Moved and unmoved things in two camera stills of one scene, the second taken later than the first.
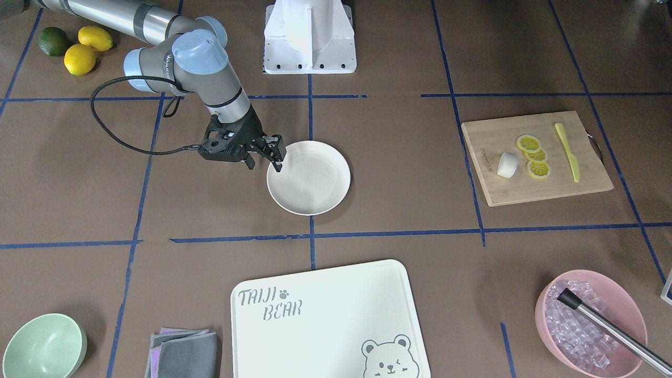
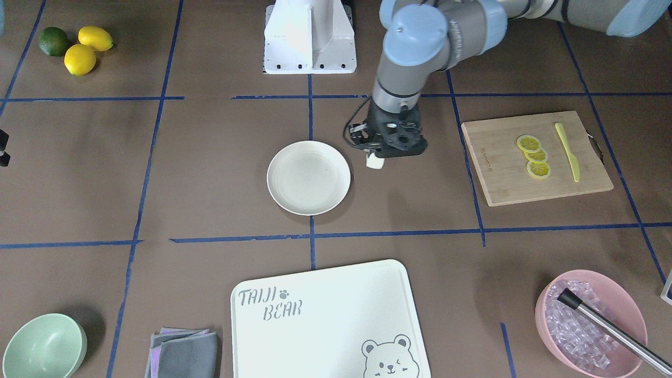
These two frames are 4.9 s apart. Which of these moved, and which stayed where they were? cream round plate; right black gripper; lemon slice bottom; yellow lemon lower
Moved: right black gripper
Stayed: lemon slice bottom; cream round plate; yellow lemon lower
